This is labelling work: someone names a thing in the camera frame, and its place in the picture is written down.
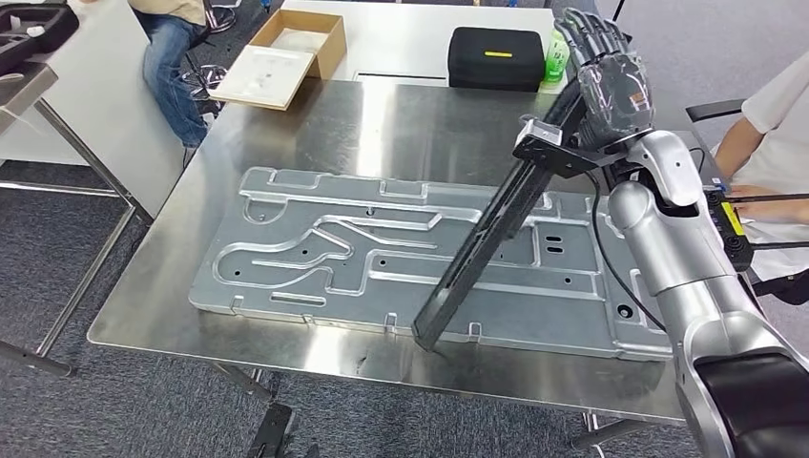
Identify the person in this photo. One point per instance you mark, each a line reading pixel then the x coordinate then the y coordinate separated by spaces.
pixel 784 126
pixel 164 63

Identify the black foam-lined case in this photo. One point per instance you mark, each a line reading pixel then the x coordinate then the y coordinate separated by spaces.
pixel 50 31

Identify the white flat box lid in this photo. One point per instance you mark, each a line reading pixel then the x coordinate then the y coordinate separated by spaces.
pixel 259 76

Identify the long black plastic bracket part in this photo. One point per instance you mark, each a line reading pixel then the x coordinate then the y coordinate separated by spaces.
pixel 487 246

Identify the black controller with antennas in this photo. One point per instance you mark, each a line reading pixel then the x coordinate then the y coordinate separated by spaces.
pixel 733 234

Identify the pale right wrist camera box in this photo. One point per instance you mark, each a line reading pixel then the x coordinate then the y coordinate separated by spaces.
pixel 540 134

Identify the steel side table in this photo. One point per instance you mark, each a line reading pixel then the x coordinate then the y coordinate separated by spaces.
pixel 19 88

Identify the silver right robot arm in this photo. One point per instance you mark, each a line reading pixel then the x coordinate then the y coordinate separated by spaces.
pixel 689 253

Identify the thin black rod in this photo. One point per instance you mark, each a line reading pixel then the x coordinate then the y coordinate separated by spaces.
pixel 617 9

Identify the green drink bottle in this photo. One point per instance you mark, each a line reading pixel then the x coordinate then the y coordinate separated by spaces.
pixel 556 60

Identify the chrome stool base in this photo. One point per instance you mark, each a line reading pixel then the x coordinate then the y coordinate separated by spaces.
pixel 205 79

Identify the open cardboard box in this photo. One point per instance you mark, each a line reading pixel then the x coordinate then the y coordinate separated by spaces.
pixel 332 44

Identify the person's hand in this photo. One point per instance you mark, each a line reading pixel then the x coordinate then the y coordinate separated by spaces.
pixel 752 202

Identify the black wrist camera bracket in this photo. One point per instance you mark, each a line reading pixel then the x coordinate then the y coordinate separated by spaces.
pixel 556 161

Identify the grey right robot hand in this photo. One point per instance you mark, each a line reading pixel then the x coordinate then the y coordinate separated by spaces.
pixel 613 88

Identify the person's left forearm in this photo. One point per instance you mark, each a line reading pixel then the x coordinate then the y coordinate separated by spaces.
pixel 790 208

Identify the white table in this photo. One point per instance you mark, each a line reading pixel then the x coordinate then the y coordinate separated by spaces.
pixel 411 38

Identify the stainless steel workbench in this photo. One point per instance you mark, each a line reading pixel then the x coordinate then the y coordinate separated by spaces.
pixel 379 126

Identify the white cabinet panel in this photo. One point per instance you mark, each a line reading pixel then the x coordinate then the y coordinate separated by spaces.
pixel 107 95

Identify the stamped silver metal panel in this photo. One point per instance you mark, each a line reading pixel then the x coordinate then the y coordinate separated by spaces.
pixel 316 272

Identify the black zip case yellow label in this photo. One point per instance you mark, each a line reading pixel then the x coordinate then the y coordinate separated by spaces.
pixel 493 69

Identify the person's right forearm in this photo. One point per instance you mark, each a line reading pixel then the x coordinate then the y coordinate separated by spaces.
pixel 736 148

